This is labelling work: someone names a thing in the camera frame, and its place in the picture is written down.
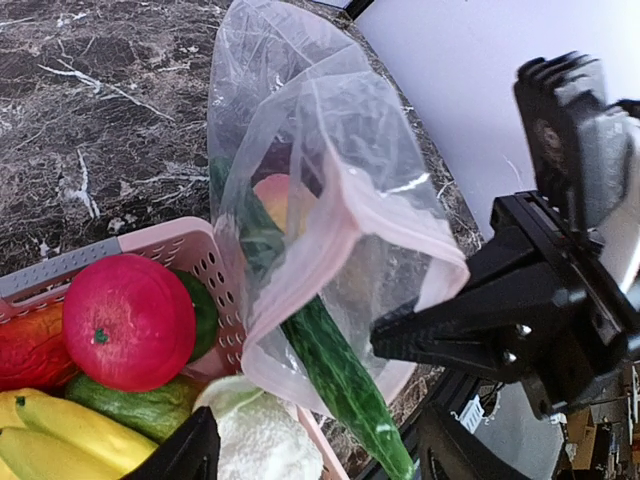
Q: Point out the white toy cauliflower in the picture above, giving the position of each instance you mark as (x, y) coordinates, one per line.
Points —
(260, 438)

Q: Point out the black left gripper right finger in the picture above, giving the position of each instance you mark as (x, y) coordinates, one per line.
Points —
(448, 451)

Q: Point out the dark red toy fruit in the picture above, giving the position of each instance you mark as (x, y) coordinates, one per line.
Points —
(276, 159)

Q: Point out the yellow toy pepper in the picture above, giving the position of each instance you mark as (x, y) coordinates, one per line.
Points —
(206, 314)

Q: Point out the yellow toy banana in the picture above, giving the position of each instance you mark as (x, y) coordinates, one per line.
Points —
(46, 437)

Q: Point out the red toy apple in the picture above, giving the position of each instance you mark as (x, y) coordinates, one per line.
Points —
(129, 323)

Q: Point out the pink plastic basket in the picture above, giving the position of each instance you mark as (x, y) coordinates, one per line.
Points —
(185, 243)

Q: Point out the yellow toy cauliflower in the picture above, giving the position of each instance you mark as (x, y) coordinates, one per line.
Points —
(273, 192)

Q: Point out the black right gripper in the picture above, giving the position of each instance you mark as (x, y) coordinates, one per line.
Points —
(539, 308)

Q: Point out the red toy pepper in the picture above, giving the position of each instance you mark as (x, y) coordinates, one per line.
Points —
(33, 351)

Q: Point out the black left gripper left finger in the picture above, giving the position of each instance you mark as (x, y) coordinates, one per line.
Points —
(191, 453)

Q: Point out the clear dotted zip top bag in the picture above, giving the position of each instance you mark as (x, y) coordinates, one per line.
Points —
(377, 236)

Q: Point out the green toy cucumber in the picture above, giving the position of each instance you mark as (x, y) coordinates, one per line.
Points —
(343, 384)

